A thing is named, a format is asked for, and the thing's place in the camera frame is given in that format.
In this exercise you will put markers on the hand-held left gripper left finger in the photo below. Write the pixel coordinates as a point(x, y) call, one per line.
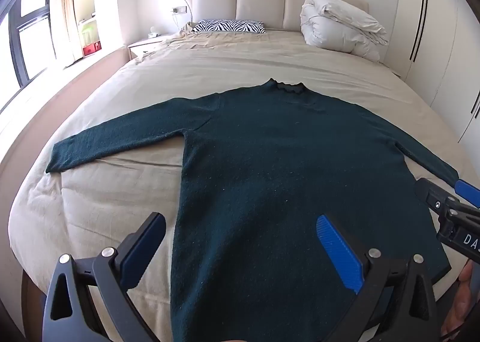
point(144, 248)

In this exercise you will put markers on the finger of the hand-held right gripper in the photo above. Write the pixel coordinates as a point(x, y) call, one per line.
point(427, 190)
point(467, 190)

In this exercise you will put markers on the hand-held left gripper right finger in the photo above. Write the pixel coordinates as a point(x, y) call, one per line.
point(339, 252)

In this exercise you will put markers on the dark green knit sweater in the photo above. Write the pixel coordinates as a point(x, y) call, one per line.
point(285, 184)

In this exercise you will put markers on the person's right hand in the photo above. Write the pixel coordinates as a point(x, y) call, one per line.
point(465, 289)

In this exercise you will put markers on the bed with beige cover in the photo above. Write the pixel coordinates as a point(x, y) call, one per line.
point(123, 195)

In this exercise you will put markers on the white wardrobe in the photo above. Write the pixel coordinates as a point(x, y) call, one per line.
point(442, 45)

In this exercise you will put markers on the folded white duvet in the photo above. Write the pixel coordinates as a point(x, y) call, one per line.
point(337, 25)

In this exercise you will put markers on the white nightstand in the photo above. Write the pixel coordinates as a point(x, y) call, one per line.
point(144, 45)

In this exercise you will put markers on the red storage box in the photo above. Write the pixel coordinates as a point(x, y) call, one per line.
point(92, 48)

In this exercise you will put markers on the small tissue box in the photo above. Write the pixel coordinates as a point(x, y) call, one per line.
point(153, 33)

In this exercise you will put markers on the zebra print pillow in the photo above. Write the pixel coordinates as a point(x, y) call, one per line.
point(228, 26)

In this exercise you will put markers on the black framed window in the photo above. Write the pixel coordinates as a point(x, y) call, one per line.
point(26, 27)

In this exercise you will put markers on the beige curtain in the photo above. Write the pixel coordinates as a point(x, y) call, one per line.
point(63, 8)

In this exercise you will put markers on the beige padded headboard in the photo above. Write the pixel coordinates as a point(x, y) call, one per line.
point(258, 0)

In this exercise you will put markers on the wall socket panel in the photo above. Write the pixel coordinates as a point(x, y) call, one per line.
point(179, 10)

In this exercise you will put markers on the white wall shelf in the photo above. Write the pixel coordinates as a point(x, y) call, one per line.
point(88, 0)

